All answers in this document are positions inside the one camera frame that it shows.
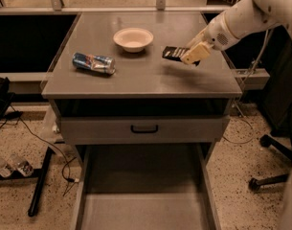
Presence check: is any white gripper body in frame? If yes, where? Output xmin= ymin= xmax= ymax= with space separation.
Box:
xmin=204 ymin=11 xmax=239 ymax=51

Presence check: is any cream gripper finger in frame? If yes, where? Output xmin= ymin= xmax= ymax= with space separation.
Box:
xmin=186 ymin=29 xmax=205 ymax=49
xmin=180 ymin=41 xmax=213 ymax=64

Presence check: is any dark chocolate rxbar wrapper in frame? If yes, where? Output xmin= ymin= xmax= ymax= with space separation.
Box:
xmin=162 ymin=46 xmax=200 ymax=66

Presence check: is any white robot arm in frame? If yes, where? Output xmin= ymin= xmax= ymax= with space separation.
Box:
xmin=180 ymin=0 xmax=292 ymax=230

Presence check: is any closed grey top drawer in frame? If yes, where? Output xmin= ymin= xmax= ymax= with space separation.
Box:
xmin=59 ymin=115 xmax=230 ymax=145

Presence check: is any grey drawer cabinet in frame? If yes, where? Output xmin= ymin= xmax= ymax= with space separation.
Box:
xmin=42 ymin=11 xmax=241 ymax=167

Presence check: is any open grey middle drawer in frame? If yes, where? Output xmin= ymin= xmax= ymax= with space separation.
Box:
xmin=70 ymin=144 xmax=222 ymax=230

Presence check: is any white paper bowl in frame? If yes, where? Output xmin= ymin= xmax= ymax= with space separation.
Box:
xmin=113 ymin=28 xmax=154 ymax=53

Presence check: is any black office chair base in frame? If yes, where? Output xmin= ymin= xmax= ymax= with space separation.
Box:
xmin=248 ymin=106 xmax=292 ymax=193

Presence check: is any blue silver energy drink can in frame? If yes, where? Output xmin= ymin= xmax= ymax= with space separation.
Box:
xmin=72 ymin=53 xmax=116 ymax=75

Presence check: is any black floor stand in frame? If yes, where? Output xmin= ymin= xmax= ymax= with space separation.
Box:
xmin=0 ymin=146 xmax=55 ymax=218

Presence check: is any right clear water bottle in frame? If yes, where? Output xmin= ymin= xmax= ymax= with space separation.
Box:
xmin=11 ymin=153 xmax=34 ymax=177

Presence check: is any clear water bottle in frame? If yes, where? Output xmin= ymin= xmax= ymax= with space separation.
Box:
xmin=11 ymin=153 xmax=34 ymax=177
xmin=0 ymin=158 xmax=13 ymax=178

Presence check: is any left clear water bottle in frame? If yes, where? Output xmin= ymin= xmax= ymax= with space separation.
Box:
xmin=0 ymin=158 xmax=13 ymax=178

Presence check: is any white thin floor cable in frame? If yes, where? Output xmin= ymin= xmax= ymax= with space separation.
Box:
xmin=221 ymin=99 xmax=257 ymax=146

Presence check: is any black floor cable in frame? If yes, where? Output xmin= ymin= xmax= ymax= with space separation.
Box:
xmin=0 ymin=103 xmax=80 ymax=196

